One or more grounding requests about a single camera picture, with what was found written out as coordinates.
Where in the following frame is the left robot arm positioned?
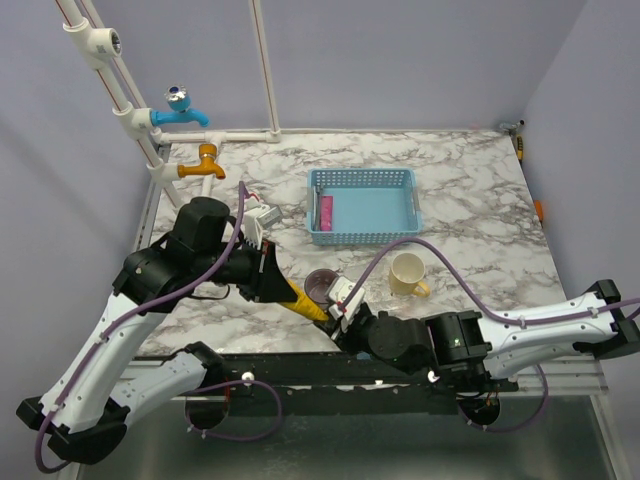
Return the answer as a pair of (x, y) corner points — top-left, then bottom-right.
(16, 197), (304, 474)

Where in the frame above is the purple mug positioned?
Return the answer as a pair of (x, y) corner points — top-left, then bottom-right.
(304, 269), (338, 310)

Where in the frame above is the white pvc pipe frame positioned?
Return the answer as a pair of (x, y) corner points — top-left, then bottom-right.
(56, 1), (282, 208)

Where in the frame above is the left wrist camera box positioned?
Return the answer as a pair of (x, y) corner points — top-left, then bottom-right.
(243, 204), (283, 247)

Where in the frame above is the orange clip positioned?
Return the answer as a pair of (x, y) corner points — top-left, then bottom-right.
(534, 200), (544, 223)

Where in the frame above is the yellow mug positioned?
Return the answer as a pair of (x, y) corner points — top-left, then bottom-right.
(388, 252), (431, 298)

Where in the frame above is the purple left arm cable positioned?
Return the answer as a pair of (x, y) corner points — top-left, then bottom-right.
(33, 180), (284, 475)

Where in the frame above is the yellow clamp tool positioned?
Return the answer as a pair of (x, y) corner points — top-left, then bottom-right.
(498, 119), (526, 163)

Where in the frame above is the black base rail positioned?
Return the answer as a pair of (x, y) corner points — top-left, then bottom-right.
(162, 342), (518, 416)

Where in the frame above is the blue tap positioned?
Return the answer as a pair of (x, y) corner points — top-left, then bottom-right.
(150, 85), (210, 128)

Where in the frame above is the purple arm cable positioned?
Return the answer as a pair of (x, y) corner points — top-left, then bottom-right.
(344, 238), (640, 435)
(33, 180), (284, 475)

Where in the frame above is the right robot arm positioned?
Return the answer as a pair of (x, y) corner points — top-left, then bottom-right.
(326, 280), (639, 392)

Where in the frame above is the orange tap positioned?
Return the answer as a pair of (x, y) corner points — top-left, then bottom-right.
(177, 143), (226, 180)

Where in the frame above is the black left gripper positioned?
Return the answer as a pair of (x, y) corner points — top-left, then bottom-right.
(196, 236), (299, 303)

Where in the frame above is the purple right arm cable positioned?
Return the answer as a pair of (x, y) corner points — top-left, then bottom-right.
(344, 238), (640, 435)

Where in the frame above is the light blue perforated basket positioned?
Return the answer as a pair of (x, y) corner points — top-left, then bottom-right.
(306, 168), (423, 246)

